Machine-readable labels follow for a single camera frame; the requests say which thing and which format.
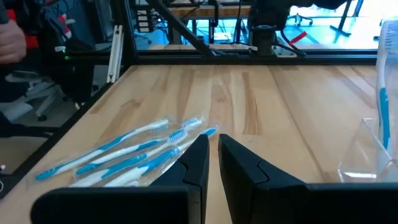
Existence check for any white office chair base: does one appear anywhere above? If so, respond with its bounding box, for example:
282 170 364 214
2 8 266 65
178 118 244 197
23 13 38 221
0 70 81 123

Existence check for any white aluminium bar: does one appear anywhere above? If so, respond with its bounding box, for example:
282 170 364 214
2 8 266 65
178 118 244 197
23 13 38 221
106 24 124 84

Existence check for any wooden background table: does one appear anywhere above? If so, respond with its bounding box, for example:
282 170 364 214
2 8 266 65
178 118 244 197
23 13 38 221
169 4 252 19

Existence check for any black aluminium table frame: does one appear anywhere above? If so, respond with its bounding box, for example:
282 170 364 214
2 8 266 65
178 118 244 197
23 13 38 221
119 0 379 67

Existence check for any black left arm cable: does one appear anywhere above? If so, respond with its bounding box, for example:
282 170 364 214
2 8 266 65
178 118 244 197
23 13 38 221
278 27 307 57

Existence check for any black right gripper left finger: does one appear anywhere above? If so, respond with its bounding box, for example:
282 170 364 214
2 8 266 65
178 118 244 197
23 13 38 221
30 134 210 224

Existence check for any clear acrylic organizer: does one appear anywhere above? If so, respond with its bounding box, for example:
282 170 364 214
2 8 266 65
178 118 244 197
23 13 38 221
337 116 398 184

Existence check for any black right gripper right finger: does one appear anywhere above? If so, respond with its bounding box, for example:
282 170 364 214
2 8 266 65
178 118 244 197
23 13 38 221
218 133 398 224

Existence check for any person's hand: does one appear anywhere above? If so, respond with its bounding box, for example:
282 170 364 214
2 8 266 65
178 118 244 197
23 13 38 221
0 19 27 65

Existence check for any person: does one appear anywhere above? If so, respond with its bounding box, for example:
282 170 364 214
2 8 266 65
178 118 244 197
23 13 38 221
0 0 97 138

